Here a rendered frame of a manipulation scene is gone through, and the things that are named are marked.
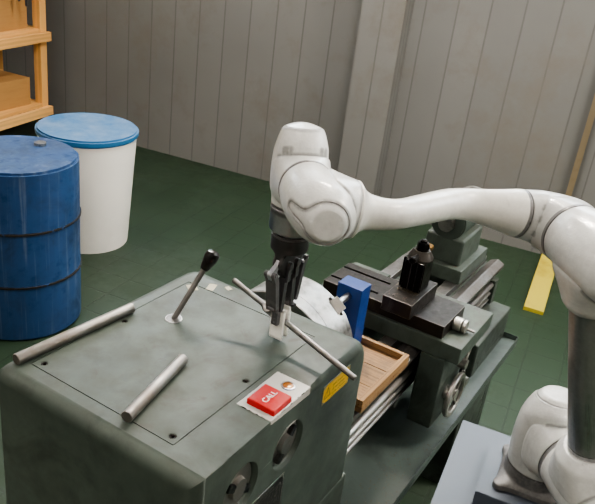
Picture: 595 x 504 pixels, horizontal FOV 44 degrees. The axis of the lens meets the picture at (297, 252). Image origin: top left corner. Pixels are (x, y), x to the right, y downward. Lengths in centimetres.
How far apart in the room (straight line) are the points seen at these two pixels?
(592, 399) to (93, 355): 100
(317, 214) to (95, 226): 349
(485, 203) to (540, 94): 383
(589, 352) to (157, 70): 522
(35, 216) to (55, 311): 53
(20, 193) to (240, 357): 217
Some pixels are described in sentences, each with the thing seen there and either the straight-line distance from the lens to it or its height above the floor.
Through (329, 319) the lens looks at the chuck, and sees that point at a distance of 176.
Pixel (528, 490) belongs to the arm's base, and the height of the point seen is 82.
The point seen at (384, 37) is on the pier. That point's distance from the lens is 524.
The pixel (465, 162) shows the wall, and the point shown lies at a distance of 547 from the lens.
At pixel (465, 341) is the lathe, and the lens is 233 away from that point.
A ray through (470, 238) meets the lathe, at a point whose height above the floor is 102.
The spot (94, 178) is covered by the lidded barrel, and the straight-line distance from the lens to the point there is 443.
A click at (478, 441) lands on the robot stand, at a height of 75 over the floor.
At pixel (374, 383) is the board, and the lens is 211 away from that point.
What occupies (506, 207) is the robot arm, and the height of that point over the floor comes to 158.
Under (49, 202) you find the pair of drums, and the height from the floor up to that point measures 72.
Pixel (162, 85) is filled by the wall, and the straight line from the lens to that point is 635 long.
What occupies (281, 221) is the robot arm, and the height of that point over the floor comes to 154.
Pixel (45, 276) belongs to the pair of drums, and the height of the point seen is 34.
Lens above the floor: 208
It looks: 25 degrees down
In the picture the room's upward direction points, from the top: 7 degrees clockwise
